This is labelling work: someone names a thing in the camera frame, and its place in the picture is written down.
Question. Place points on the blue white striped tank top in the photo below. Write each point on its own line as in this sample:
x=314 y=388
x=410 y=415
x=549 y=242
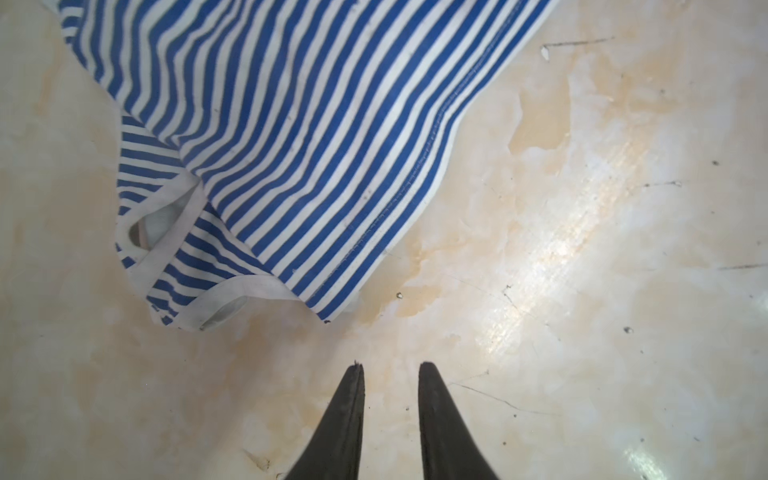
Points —
x=278 y=150

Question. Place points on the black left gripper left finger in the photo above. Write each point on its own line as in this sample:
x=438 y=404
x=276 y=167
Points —
x=334 y=450

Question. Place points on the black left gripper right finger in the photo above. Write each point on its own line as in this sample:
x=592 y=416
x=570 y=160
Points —
x=448 y=450

